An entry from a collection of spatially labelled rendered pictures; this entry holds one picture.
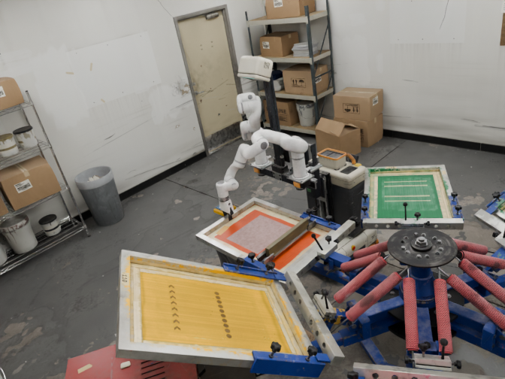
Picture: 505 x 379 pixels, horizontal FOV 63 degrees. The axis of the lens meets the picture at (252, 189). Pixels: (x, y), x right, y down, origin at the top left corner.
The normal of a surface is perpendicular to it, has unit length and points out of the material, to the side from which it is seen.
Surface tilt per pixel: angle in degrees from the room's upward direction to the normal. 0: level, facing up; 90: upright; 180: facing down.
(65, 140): 90
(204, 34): 90
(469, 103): 90
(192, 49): 90
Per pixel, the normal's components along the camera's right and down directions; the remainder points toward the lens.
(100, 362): -0.17, -0.87
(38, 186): 0.67, 0.25
